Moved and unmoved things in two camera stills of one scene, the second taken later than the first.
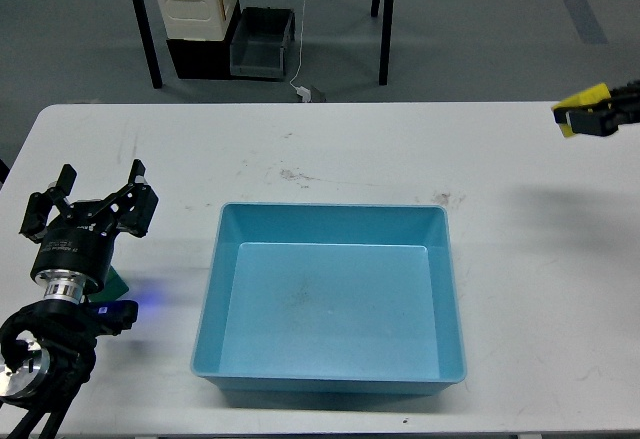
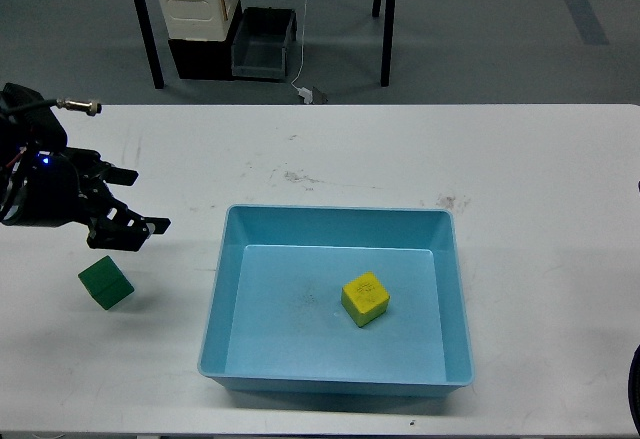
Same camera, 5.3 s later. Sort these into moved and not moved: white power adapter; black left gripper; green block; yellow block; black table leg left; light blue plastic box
Moved: black left gripper; yellow block
Not moved: light blue plastic box; black table leg left; green block; white power adapter
